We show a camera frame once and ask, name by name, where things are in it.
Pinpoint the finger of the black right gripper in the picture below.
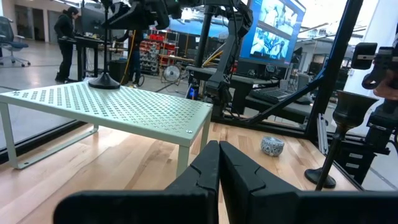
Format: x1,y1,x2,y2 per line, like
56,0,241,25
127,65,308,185
102,11,128,30
119,6,139,31

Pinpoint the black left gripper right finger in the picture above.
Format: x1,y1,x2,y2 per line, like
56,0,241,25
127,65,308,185
219,140,398,224

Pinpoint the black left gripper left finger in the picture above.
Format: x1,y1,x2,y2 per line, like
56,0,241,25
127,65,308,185
52,139,221,224

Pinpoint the black metal candlestick holder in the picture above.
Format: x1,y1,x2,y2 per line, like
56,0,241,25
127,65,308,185
88,0,121,90
303,90,379,191

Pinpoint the shelf with red bins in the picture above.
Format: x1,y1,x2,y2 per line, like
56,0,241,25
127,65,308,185
139,29,180,76

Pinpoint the person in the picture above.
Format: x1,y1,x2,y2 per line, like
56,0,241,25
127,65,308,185
53,6,81,84
115,29,144,88

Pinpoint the black standing desk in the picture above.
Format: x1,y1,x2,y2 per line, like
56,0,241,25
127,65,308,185
58,35,105,82

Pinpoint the black trash bin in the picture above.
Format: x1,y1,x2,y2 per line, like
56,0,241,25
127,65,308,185
108,58,129,85

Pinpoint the round floor fan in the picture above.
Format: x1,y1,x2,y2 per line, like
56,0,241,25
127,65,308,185
161,63,183,85

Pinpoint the green perforated metal shelf riser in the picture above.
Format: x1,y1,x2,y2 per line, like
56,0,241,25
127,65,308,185
0,81,214,179

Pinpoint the black workbench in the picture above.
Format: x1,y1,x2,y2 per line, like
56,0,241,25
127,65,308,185
185,65,313,124

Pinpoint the black computer keyboard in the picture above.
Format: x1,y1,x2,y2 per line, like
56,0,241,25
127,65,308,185
249,86,295,105

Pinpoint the grey office chair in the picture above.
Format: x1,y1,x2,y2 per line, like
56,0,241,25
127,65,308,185
0,16,32,68

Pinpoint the black drawer cabinet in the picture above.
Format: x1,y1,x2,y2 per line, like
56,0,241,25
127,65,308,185
335,136,391,185

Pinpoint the large flat monitor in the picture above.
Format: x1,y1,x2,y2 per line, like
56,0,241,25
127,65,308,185
238,0,307,68

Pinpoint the person's hand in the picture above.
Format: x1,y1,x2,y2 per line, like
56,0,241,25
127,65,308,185
373,73,398,101

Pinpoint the hanging yellow cable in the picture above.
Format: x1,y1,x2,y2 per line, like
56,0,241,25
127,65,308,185
122,30,137,85

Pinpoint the black aluminium table frame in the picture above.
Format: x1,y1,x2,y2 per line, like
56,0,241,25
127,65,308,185
0,0,364,191

